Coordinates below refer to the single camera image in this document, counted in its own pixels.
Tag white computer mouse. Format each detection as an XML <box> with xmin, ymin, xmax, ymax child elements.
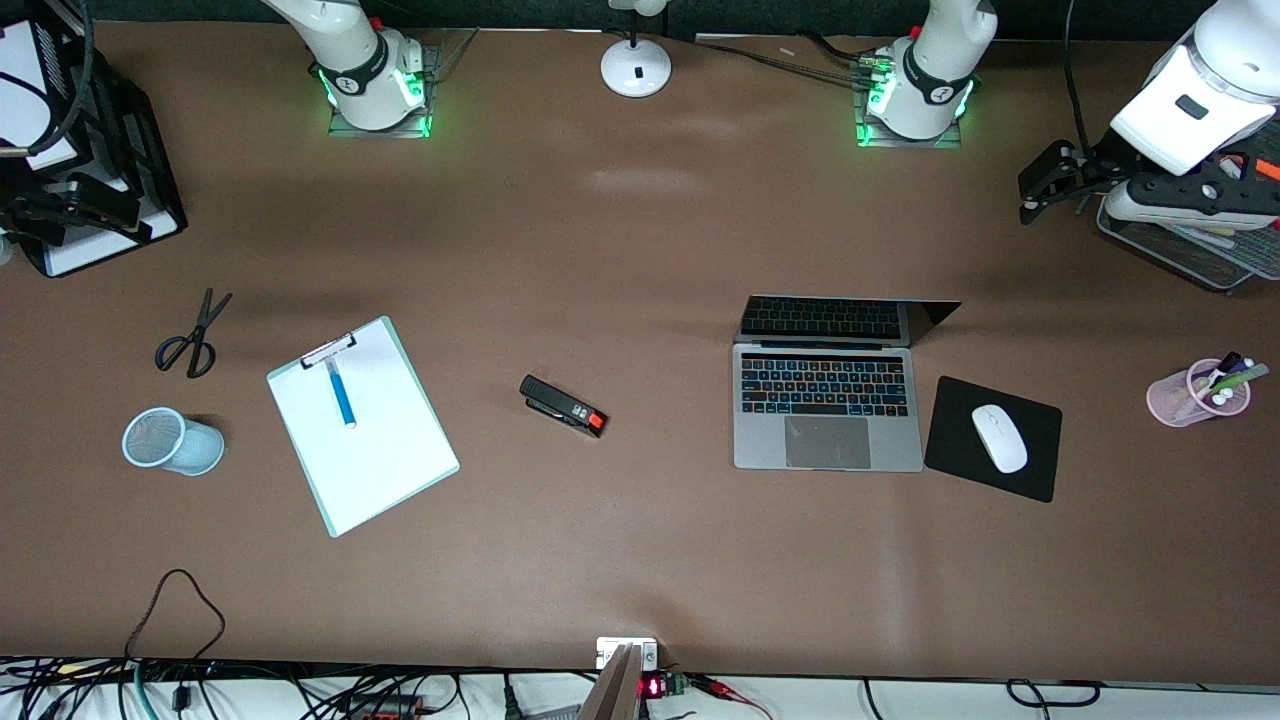
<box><xmin>971</xmin><ymin>404</ymin><xmax>1029</xmax><ymax>475</ymax></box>

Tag black stapler with red end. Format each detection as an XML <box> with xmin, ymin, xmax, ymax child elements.
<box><xmin>519</xmin><ymin>375</ymin><xmax>609</xmax><ymax>439</ymax></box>

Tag thin black looped cable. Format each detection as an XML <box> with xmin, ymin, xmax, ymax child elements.
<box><xmin>124</xmin><ymin>568</ymin><xmax>227</xmax><ymax>666</ymax></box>

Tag red wire pair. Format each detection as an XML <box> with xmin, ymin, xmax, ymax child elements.
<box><xmin>695</xmin><ymin>676</ymin><xmax>773</xmax><ymax>720</ymax></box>

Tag white paper sheet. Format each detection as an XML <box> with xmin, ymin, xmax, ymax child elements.
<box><xmin>268</xmin><ymin>322</ymin><xmax>457</xmax><ymax>534</ymax></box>

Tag blue mesh pen cup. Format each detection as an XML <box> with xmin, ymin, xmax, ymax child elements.
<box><xmin>122</xmin><ymin>406</ymin><xmax>226</xmax><ymax>477</ymax></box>

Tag silver laptop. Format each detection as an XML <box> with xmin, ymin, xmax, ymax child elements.
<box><xmin>732</xmin><ymin>295</ymin><xmax>963</xmax><ymax>473</ymax></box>

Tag blue marker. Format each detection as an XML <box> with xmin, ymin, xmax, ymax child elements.
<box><xmin>326</xmin><ymin>357</ymin><xmax>358</xmax><ymax>431</ymax></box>

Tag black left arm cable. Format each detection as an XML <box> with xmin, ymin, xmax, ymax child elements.
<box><xmin>1062</xmin><ymin>0</ymin><xmax>1097</xmax><ymax>153</ymax></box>

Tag black coiled cable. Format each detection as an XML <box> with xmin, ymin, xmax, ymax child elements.
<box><xmin>1004</xmin><ymin>678</ymin><xmax>1103</xmax><ymax>709</ymax></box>

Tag white desk lamp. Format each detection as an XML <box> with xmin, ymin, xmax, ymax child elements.
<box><xmin>600</xmin><ymin>0</ymin><xmax>673</xmax><ymax>99</ymax></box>

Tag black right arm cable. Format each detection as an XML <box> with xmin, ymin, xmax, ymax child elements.
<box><xmin>0</xmin><ymin>0</ymin><xmax>97</xmax><ymax>157</ymax></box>

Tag pink translucent pen cup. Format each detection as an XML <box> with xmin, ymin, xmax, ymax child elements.
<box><xmin>1146</xmin><ymin>358</ymin><xmax>1253</xmax><ymax>429</ymax></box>

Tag black stacked paper tray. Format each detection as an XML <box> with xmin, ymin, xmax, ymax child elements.
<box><xmin>0</xmin><ymin>0</ymin><xmax>189</xmax><ymax>279</ymax></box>

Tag black mouse pad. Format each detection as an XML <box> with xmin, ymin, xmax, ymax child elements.
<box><xmin>923</xmin><ymin>376</ymin><xmax>1063</xmax><ymax>504</ymax></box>

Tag black scissors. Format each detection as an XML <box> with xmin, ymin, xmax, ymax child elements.
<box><xmin>154</xmin><ymin>288</ymin><xmax>233</xmax><ymax>379</ymax></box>

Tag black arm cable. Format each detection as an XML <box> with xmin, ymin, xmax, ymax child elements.
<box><xmin>1062</xmin><ymin>0</ymin><xmax>1097</xmax><ymax>153</ymax></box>
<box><xmin>0</xmin><ymin>0</ymin><xmax>97</xmax><ymax>157</ymax></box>

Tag white paper stack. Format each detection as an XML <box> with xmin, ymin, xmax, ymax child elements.
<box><xmin>0</xmin><ymin>20</ymin><xmax>79</xmax><ymax>169</ymax></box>
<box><xmin>45</xmin><ymin>195</ymin><xmax>187</xmax><ymax>278</ymax></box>

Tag white mounting bracket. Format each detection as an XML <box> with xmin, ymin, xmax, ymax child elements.
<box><xmin>596</xmin><ymin>637</ymin><xmax>659</xmax><ymax>671</ymax></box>

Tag black power strip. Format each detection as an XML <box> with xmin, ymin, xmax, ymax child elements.
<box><xmin>340</xmin><ymin>694</ymin><xmax>423</xmax><ymax>720</ymax></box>

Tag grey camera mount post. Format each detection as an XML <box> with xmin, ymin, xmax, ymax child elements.
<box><xmin>578</xmin><ymin>645</ymin><xmax>643</xmax><ymax>720</ymax></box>

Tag light green clipboard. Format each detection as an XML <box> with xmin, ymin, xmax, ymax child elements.
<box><xmin>266</xmin><ymin>315</ymin><xmax>461</xmax><ymax>539</ymax></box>

